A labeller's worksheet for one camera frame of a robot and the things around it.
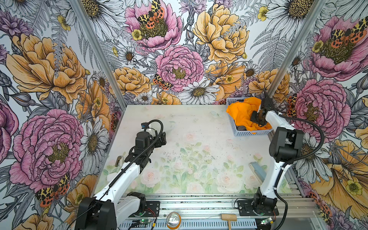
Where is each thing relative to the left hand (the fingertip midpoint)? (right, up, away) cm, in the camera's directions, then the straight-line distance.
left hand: (158, 138), depth 85 cm
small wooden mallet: (+37, -36, -15) cm, 54 cm away
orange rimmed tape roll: (+11, -32, -24) cm, 41 cm away
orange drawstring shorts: (+55, +17, +16) cm, 60 cm away
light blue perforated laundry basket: (+54, +3, +14) cm, 56 cm away
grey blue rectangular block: (+57, -18, -4) cm, 60 cm away
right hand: (+63, +10, +15) cm, 66 cm away
